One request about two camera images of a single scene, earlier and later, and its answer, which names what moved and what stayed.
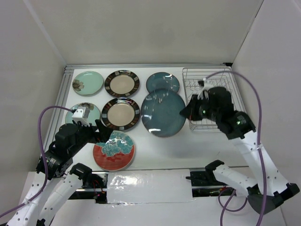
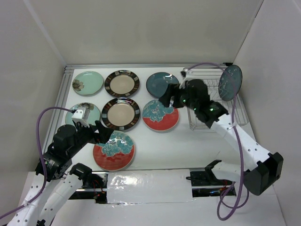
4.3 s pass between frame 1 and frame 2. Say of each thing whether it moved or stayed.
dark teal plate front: moved
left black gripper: stayed
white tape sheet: stayed
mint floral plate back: stayed
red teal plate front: stayed
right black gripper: moved
